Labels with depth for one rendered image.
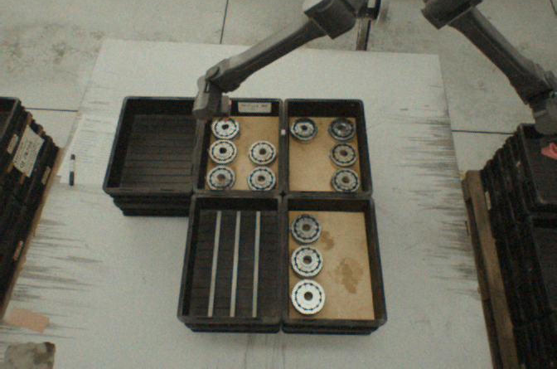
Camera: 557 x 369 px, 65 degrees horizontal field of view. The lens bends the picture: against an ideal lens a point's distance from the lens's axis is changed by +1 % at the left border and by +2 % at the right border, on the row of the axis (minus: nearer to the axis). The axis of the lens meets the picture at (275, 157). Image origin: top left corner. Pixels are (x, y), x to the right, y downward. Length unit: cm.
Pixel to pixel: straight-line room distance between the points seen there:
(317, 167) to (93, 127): 97
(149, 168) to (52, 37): 203
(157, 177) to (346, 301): 78
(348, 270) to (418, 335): 32
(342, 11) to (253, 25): 229
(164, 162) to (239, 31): 176
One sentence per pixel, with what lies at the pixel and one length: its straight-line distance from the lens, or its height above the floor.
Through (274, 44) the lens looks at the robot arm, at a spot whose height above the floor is 145.
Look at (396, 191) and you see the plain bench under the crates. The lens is 175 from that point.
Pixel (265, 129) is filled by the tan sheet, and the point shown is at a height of 83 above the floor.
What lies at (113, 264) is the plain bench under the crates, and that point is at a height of 70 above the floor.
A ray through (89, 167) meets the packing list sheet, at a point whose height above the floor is 70.
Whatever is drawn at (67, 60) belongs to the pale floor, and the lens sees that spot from 333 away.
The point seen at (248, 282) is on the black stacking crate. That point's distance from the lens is 144.
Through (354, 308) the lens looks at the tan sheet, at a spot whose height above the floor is 83.
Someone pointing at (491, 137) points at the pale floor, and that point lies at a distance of 295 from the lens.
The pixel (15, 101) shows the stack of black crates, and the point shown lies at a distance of 239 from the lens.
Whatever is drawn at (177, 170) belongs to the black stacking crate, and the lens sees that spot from 162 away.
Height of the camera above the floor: 222
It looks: 60 degrees down
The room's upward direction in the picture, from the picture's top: straight up
